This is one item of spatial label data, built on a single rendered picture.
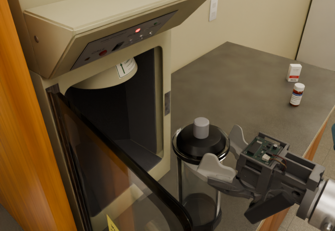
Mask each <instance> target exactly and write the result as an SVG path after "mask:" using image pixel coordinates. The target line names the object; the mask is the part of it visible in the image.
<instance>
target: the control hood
mask: <svg viewBox="0 0 335 231"><path fill-rule="evenodd" d="M205 1H206V0H63V1H59V2H55V3H50V4H46V5H42V6H38V7H34V8H29V9H25V10H24V12H23V15H24V19H25V22H26V26H27V29H28V33H29V37H30V40H31V43H32V47H33V50H34V54H35V57H36V61H37V65H38V68H39V72H40V74H41V75H42V76H44V77H45V78H47V79H49V80H50V79H54V78H56V77H58V76H61V75H63V74H65V73H68V72H70V69H71V68H72V66H73V65H74V63H75V62H76V60H77V59H78V57H79V56H80V54H81V53H82V51H83V50H84V48H85V47H86V45H87V44H88V43H89V42H92V41H94V40H97V39H100V38H103V37H105V36H108V35H111V34H113V33H116V32H119V31H122V30H124V29H127V28H130V27H132V26H135V25H138V24H141V23H143V22H146V21H149V20H152V19H154V18H157V17H160V16H162V15H165V14H168V13H171V12H173V11H176V10H178V11H177V12H176V13H175V14H174V15H173V16H172V17H171V18H170V19H169V20H168V21H167V22H166V23H165V24H164V25H163V26H162V27H161V29H160V30H159V31H158V32H157V33H156V34H155V35H157V34H160V33H162V32H164V31H167V30H169V29H171V28H174V27H176V26H179V25H181V24H182V23H183V22H184V21H185V20H186V19H187V18H188V17H189V16H190V15H191V14H193V13H194V12H195V11H196V10H197V9H198V8H199V7H200V6H201V5H202V4H203V3H204V2H205ZM155 35H154V36H155ZM152 37H153V36H152ZM149 38H150V37H149ZM146 39H147V38H146ZM146 39H145V40H146ZM142 41H143V40H142ZM139 42H140V41H139ZM135 44H136V43H135ZM132 45H134V44H132ZM130 46H131V45H130ZM128 47H129V46H128ZM125 48H127V47H125ZM123 49H124V48H123ZM120 50H122V49H120ZM120 50H119V51H120ZM116 52H117V51H116ZM113 53H114V52H113ZM113 53H111V54H113ZM109 55H110V54H109ZM106 56H108V55H106ZM106 56H104V57H106ZM102 58H103V57H102ZM99 59H101V58H99ZM97 60H98V59H97ZM94 61H96V60H94ZM94 61H92V62H94ZM90 63H91V62H90ZM87 64H89V63H87ZM87 64H85V65H87ZM83 66H84V65H83ZM80 67H82V66H80ZM80 67H78V68H80ZM75 69H77V68H75ZM75 69H73V70H75ZM73 70H71V71H73Z"/></svg>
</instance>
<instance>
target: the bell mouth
mask: <svg viewBox="0 0 335 231"><path fill-rule="evenodd" d="M137 69H138V66H137V64H136V62H135V60H134V58H130V59H128V60H126V61H124V62H122V63H120V64H117V65H115V66H113V67H111V68H109V69H107V70H104V71H102V72H100V73H98V74H96V75H94V76H91V77H89V78H87V79H85V80H83V81H81V82H78V83H76V84H74V85H72V86H71V87H75V88H80V89H102V88H108V87H112V86H115V85H118V84H121V83H123V82H125V81H127V80H129V79H130V78H131V77H133V76H134V75H135V73H136V71H137Z"/></svg>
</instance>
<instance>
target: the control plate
mask: <svg viewBox="0 0 335 231"><path fill-rule="evenodd" d="M177 11H178V10H176V11H173V12H171V13H168V14H165V15H162V16H160V17H157V18H154V19H152V20H149V21H146V22H143V23H141V24H138V25H135V26H132V27H130V28H127V29H124V30H122V31H119V32H116V33H113V34H111V35H108V36H105V37H103V38H100V39H97V40H94V41H92V42H89V43H88V44H87V45H86V47H85V48H84V50H83V51H82V53H81V54H80V56H79V57H78V59H77V60H76V62H75V63H74V65H73V66H72V68H71V69H70V71H71V70H73V69H75V68H78V67H80V66H83V65H85V64H87V63H90V62H92V61H94V60H97V59H99V58H102V57H104V56H106V55H109V54H111V53H113V52H116V51H118V50H120V49H123V48H125V47H128V46H130V45H132V44H135V43H137V42H139V41H142V40H144V39H146V38H149V37H151V36H154V35H155V34H156V33H157V32H158V31H159V30H160V29H161V27H162V26H163V25H164V24H165V23H166V22H167V21H168V20H169V19H170V18H171V17H172V16H173V15H174V14H175V13H176V12H177ZM157 21H158V23H157V24H156V25H153V24H154V23H155V22H157ZM139 28H140V30H139V31H138V32H135V31H136V30H137V29H139ZM151 31H152V33H151V34H152V35H149V34H148V33H149V32H151ZM141 35H143V36H142V38H143V39H140V38H139V37H140V36H141ZM131 39H133V40H132V41H133V43H130V42H129V41H130V40H131ZM123 41H124V43H123V44H122V45H121V47H120V48H119V49H117V50H115V51H112V50H113V49H114V47H115V46H116V45H117V44H118V43H121V42H123ZM104 50H107V53H106V54H105V55H103V56H99V53H101V52H102V51H104ZM88 57H90V59H89V60H86V61H84V60H85V59H86V58H88Z"/></svg>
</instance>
